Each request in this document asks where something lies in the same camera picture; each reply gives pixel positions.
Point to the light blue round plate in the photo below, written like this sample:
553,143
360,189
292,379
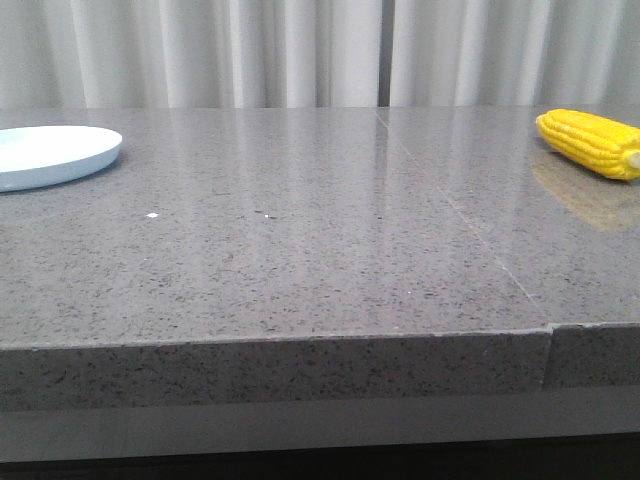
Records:
41,156

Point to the yellow corn cob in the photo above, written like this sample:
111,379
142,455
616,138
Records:
602,145

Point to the white pleated curtain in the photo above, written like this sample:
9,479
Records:
245,54

